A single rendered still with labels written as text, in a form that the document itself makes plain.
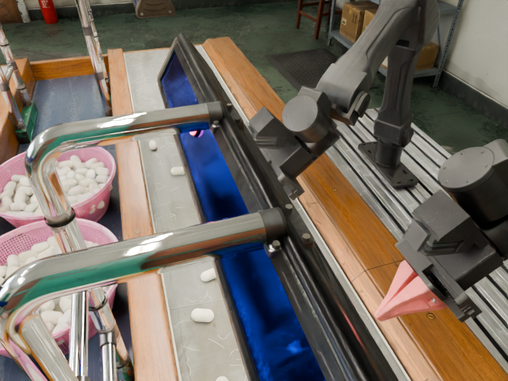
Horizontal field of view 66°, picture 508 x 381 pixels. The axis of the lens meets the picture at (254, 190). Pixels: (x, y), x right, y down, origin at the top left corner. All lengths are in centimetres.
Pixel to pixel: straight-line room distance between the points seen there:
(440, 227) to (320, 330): 24
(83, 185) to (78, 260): 73
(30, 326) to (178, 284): 45
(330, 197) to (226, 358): 38
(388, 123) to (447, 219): 59
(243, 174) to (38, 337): 16
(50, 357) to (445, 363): 50
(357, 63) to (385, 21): 10
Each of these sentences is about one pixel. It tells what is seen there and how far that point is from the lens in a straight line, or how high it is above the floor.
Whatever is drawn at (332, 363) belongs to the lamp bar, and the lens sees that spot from 20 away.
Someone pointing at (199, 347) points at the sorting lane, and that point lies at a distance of 62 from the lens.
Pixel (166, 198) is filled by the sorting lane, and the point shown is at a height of 74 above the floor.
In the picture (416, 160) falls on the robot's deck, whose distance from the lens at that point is 116.
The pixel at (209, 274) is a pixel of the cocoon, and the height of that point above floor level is 76.
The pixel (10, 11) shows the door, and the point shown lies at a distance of 527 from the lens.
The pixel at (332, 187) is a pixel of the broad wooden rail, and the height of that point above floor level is 76.
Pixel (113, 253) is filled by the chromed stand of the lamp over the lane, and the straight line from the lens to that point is 23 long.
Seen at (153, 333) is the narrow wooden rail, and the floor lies 76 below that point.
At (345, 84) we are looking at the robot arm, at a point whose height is 101.
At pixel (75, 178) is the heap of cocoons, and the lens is 98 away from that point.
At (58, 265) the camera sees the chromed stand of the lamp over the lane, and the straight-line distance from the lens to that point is 23.
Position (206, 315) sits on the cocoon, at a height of 76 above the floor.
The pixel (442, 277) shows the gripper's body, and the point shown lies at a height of 93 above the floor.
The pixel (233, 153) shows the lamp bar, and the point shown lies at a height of 111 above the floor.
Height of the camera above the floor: 128
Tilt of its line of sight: 39 degrees down
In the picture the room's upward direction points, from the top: straight up
